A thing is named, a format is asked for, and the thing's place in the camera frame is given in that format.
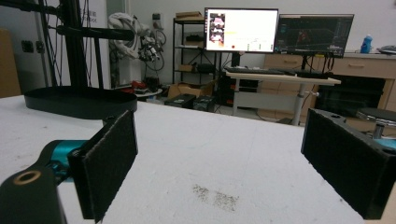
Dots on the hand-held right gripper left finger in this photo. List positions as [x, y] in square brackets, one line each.
[102, 168]

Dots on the black metal shelf rack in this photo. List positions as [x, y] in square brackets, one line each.
[190, 53]

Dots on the bright computer monitor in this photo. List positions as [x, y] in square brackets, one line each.
[241, 29]

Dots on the blue bottle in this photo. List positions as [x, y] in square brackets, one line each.
[366, 44]

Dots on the black metal stand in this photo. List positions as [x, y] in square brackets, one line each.
[74, 43]

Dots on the dark computer monitor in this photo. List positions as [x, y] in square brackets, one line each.
[313, 34]

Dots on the open cardboard box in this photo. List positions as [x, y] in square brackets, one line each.
[186, 89]

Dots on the black keyboard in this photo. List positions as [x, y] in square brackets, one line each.
[255, 70]

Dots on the white height-adjustable desk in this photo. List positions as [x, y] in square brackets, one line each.
[280, 84]

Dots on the cardboard box on rack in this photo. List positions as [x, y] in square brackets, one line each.
[189, 15]

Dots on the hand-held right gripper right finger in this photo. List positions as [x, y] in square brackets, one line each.
[348, 161]

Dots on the black box on floor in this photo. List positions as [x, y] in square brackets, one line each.
[180, 101]

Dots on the black office stool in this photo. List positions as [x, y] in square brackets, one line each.
[378, 119]

